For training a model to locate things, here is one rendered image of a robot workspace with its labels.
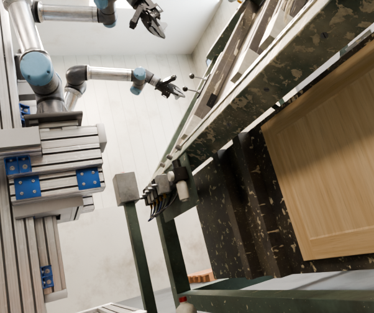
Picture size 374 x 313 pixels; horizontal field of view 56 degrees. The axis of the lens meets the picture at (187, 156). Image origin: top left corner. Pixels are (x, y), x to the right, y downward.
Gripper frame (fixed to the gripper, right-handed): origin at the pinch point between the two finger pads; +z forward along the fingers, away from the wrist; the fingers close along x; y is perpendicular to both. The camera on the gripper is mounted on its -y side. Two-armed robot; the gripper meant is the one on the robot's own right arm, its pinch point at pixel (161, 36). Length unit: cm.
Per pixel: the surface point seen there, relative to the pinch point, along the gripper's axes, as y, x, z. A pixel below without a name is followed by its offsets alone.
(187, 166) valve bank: -23, 16, 52
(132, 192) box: -32, 77, 42
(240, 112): -18, -30, 50
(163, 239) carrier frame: -33, 82, 75
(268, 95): -17, -44, 52
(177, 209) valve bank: -30, 40, 65
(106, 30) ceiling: 176, 330, -199
